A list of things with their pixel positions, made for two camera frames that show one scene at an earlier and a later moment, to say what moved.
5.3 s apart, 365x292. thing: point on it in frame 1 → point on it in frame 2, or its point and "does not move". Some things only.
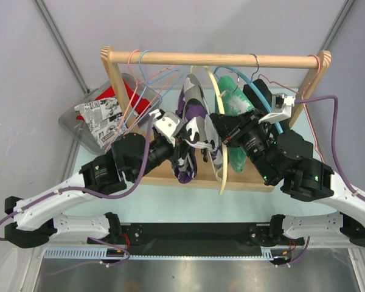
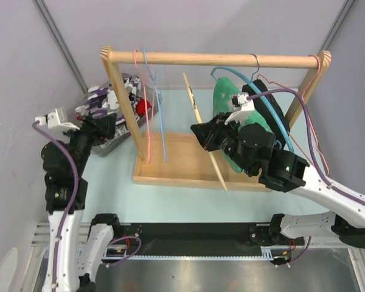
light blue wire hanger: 139,57 → 154,85
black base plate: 196,238 does not move
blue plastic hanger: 254,87 does not move
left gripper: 176,149 → 99,128
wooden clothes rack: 157,166 does not move
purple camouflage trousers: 193,112 → 103,99
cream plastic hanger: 225,146 → 191,93
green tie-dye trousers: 235,98 does not move
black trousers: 255,99 does not move
